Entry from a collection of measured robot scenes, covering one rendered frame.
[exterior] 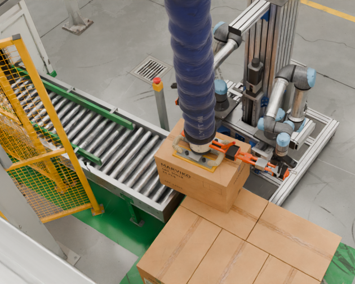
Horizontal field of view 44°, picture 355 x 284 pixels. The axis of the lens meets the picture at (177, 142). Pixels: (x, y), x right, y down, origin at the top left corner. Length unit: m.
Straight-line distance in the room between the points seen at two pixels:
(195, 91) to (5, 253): 2.12
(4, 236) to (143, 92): 4.65
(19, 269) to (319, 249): 3.07
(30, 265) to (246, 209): 3.10
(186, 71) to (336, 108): 2.82
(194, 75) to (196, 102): 0.23
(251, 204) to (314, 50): 2.62
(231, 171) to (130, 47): 3.06
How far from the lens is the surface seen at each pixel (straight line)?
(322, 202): 4.35
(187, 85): 2.59
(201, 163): 3.17
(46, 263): 0.57
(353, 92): 5.27
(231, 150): 3.07
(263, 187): 4.10
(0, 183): 3.09
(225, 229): 3.52
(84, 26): 6.26
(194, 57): 2.42
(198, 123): 2.86
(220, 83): 3.42
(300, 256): 3.47
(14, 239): 0.60
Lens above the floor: 3.70
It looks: 52 degrees down
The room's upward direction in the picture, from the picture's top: 8 degrees counter-clockwise
